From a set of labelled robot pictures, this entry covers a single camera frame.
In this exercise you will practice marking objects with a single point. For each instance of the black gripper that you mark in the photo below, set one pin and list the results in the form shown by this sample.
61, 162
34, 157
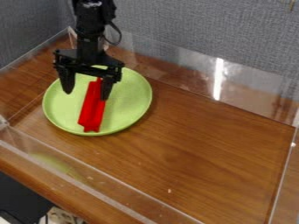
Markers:
105, 66

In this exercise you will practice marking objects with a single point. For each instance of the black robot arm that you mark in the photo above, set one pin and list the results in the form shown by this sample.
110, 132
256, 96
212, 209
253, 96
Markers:
89, 59

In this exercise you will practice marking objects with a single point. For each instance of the red star-profile carrot bar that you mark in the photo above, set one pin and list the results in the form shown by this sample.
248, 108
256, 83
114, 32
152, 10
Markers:
93, 108

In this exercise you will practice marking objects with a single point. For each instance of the light green round plate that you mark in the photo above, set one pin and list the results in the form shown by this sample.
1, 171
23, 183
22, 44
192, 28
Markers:
129, 102

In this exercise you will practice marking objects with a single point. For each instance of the black object under table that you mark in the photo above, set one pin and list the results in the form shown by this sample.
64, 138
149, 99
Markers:
22, 205

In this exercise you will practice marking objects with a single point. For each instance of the clear acrylic corner bracket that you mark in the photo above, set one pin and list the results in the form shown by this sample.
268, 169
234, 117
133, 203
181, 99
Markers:
73, 38

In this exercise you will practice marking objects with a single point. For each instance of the clear acrylic enclosure walls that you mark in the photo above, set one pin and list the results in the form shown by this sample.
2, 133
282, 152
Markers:
212, 157

